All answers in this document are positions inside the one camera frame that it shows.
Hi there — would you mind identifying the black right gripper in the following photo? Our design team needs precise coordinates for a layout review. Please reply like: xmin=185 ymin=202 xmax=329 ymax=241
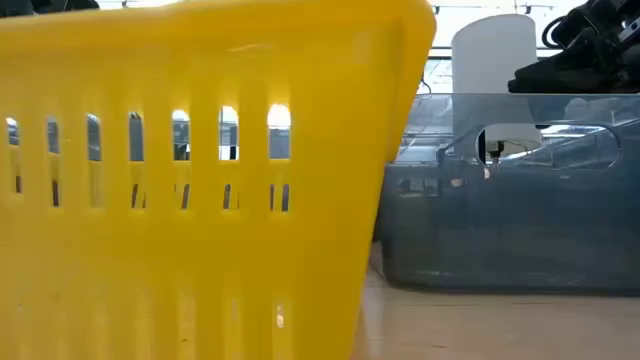
xmin=507 ymin=0 xmax=640 ymax=95

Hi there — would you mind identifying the grey translucent plastic bin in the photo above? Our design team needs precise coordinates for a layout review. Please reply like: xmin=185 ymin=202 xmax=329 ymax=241
xmin=374 ymin=92 xmax=640 ymax=294

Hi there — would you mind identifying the yellow plastic slotted basket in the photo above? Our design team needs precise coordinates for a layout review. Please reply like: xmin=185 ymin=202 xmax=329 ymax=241
xmin=0 ymin=0 xmax=438 ymax=360

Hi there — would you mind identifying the white panel on stand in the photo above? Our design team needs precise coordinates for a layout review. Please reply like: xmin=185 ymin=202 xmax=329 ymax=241
xmin=451 ymin=13 xmax=544 ymax=166

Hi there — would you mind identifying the black cable loop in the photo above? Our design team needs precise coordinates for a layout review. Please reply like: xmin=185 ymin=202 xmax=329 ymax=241
xmin=542 ymin=14 xmax=571 ymax=50

